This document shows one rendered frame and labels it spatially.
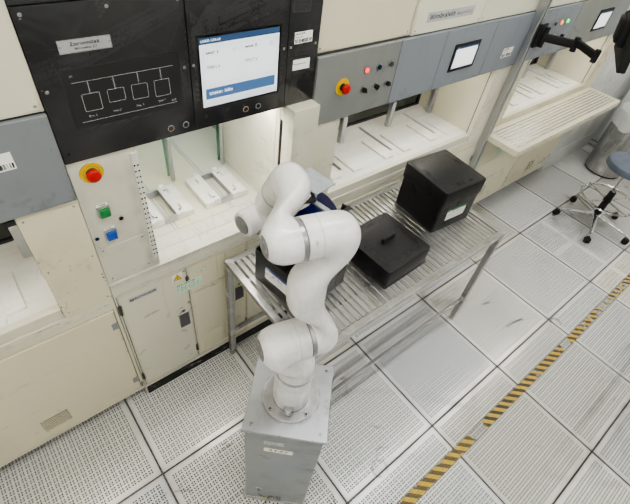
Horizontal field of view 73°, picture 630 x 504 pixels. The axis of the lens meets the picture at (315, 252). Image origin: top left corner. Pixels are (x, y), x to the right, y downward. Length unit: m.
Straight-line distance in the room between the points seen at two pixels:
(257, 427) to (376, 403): 1.07
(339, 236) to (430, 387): 1.79
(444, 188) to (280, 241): 1.34
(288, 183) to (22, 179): 0.74
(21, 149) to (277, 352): 0.83
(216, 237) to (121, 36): 0.88
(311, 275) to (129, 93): 0.73
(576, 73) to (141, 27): 3.53
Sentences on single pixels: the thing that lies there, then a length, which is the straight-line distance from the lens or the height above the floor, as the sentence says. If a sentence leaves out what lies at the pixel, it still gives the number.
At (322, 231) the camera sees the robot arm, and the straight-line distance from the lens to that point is 0.90.
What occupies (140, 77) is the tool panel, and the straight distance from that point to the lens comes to 1.35.
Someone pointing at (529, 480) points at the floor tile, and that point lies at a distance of 2.62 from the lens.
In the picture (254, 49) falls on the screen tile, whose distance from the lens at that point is 1.50.
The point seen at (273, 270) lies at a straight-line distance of 1.69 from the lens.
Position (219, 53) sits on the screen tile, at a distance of 1.43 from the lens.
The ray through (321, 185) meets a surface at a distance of 1.48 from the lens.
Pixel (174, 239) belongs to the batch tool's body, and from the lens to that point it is 1.87.
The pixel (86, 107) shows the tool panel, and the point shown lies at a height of 1.55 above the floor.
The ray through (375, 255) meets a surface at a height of 0.86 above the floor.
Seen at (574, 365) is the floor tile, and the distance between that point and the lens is 3.13.
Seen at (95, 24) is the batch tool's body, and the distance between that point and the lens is 1.28.
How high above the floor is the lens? 2.17
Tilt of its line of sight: 46 degrees down
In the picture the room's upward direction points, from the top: 9 degrees clockwise
